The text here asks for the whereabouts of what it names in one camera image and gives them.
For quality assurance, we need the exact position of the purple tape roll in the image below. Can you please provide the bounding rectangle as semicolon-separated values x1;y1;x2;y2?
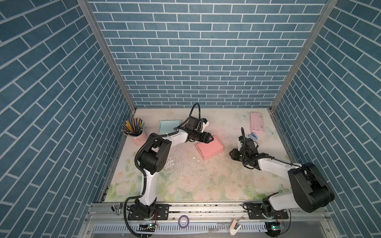
178;215;190;229

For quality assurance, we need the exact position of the pink pencil case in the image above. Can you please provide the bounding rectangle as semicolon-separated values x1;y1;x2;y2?
250;112;265;134

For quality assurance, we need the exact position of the bundle of colored pencils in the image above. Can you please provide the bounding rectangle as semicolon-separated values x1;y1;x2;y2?
121;118;144;136

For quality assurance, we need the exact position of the aluminium front rail frame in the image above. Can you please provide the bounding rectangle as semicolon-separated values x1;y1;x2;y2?
78;201;339;238

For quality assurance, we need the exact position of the pink metal pencil bucket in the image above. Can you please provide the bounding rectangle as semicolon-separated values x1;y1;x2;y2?
130;130;147;147

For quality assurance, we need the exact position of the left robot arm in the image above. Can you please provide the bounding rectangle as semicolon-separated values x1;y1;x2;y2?
125;103;214;219

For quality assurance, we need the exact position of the mint green paper box sheet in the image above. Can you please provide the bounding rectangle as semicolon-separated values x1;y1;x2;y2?
159;120;181;134

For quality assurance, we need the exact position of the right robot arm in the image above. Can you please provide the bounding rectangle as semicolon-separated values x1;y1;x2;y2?
229;136;335;217

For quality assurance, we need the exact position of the white pink clip tool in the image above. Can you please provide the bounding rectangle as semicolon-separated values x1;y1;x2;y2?
229;219;242;236

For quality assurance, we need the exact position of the pink paper box sheet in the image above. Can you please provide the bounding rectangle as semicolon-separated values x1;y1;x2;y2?
196;136;224;161

